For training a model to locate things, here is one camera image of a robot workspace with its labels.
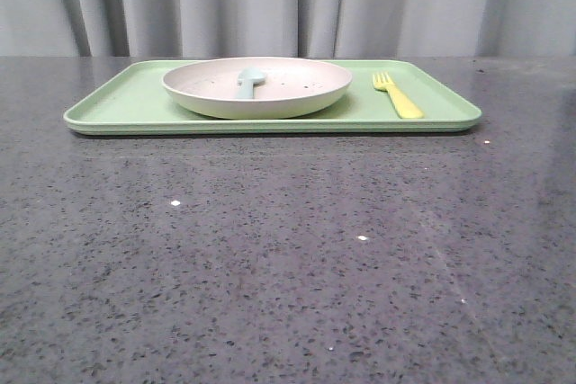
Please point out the cream speckled plate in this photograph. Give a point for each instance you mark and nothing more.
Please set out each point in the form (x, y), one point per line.
(292, 87)

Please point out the light blue plastic spoon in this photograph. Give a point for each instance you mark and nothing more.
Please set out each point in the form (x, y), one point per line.
(248, 78)

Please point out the yellow plastic fork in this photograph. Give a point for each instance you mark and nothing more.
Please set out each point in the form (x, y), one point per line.
(405, 108)

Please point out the light green plastic tray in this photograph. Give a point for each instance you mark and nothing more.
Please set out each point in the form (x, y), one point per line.
(135, 103)

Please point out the grey pleated curtain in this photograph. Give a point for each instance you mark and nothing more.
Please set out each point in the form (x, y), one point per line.
(295, 28)

